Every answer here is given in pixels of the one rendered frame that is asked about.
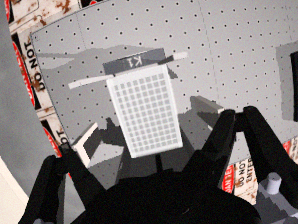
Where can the white well plate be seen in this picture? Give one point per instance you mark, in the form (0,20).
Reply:
(136,127)

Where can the grey rack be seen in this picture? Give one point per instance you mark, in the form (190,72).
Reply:
(145,165)

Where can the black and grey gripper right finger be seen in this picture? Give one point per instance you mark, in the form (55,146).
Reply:
(277,193)

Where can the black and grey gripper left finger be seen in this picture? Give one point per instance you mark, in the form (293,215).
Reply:
(46,201)

